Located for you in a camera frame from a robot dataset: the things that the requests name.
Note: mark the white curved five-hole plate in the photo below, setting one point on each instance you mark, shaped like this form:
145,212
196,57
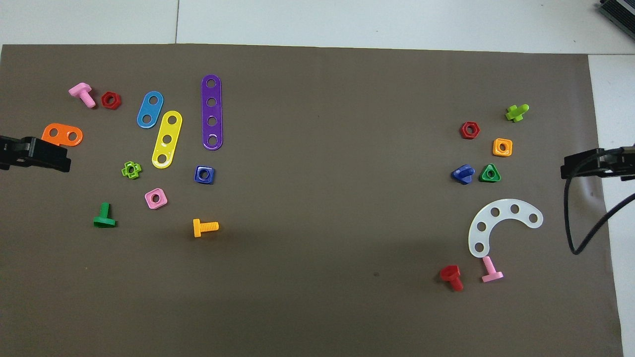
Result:
505,206

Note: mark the lime green cross nut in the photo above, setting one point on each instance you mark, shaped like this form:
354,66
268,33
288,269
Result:
124,170

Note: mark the orange angled three-hole plate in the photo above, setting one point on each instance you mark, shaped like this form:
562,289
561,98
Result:
63,134

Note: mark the orange square plastic nut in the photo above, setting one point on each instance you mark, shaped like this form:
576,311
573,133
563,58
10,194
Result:
496,148

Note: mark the green triangular plastic nut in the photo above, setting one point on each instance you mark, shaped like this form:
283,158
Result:
483,177

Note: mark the pink plastic bolt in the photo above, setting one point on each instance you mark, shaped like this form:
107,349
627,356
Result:
79,90
488,265

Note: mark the red plastic bolt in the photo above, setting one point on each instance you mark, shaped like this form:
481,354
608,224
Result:
450,272

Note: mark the purple four-hole plate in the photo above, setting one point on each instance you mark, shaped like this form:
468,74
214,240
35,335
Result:
212,112

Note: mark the blue two-hole plate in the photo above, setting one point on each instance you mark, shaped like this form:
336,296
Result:
150,109

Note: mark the blue triangle-head plastic bolt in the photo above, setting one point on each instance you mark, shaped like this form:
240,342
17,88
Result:
464,174

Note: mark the blue square plastic nut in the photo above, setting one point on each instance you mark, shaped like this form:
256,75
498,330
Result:
198,176

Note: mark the lime green cross-head bolt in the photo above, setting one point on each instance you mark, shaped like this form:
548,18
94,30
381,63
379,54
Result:
516,113

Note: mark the pink square plastic nut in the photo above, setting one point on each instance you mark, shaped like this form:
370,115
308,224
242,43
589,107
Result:
149,201

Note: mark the brown paper mat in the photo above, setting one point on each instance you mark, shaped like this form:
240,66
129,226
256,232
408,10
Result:
317,272

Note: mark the dark green plastic bolt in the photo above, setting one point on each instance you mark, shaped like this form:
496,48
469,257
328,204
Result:
104,210

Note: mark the grey ribbed metal device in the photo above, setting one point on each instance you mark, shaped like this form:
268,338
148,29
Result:
620,10

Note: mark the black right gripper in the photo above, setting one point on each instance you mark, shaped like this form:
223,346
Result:
617,166

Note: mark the orange plastic bolt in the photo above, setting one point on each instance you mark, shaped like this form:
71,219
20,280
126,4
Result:
197,228

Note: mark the red hexagonal plastic nut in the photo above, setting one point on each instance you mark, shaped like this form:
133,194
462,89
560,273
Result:
464,131
104,100

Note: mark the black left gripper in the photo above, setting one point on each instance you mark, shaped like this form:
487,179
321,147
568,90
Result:
12,158

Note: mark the yellow three-hole plate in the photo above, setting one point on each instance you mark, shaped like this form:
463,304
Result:
169,130

